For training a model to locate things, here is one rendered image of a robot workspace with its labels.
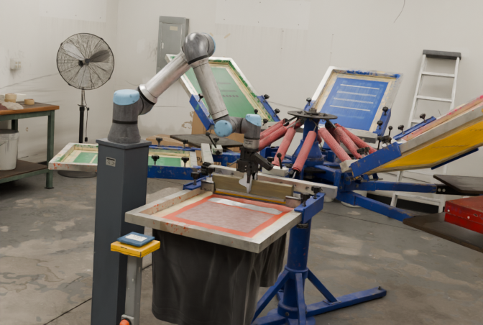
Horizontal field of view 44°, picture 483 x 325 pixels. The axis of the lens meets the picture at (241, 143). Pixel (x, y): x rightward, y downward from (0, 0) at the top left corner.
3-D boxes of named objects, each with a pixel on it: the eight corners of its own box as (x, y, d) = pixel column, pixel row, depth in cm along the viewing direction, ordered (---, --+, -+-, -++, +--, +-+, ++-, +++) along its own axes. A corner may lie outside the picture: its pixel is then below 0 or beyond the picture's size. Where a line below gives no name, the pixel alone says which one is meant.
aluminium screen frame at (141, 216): (258, 253, 214) (259, 243, 214) (124, 221, 237) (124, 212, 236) (321, 206, 285) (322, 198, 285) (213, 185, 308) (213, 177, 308)
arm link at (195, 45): (195, 27, 255) (236, 133, 258) (203, 28, 266) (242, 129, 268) (172, 37, 258) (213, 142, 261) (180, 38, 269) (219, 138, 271)
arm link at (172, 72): (114, 103, 281) (197, 26, 266) (127, 100, 295) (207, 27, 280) (130, 122, 281) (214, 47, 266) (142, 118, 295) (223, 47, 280)
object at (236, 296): (241, 348, 232) (251, 243, 225) (144, 318, 250) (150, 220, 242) (244, 344, 235) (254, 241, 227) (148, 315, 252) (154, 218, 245)
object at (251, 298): (244, 344, 234) (253, 241, 227) (236, 341, 235) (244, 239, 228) (284, 301, 276) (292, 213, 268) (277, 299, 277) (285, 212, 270)
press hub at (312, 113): (310, 341, 348) (336, 113, 324) (250, 323, 363) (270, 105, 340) (329, 316, 383) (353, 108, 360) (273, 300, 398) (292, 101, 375)
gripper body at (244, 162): (242, 170, 284) (244, 144, 281) (259, 172, 280) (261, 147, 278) (235, 172, 277) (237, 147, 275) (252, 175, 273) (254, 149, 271)
